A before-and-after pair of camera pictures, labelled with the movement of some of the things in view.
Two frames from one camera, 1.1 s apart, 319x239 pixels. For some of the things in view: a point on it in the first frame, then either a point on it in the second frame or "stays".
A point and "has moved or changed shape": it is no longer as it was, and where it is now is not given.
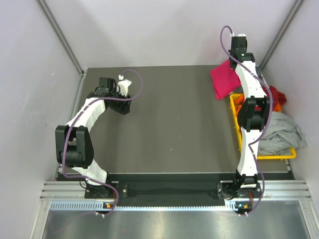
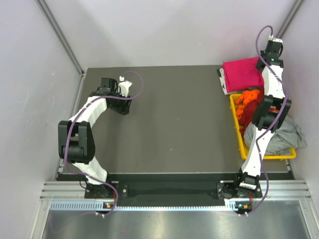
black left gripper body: (119, 106) stays
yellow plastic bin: (233, 98) stays
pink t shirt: (225, 79) has moved or changed shape
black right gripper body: (230, 53) → (257, 64)
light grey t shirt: (282, 134) stays
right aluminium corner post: (285, 26) stays
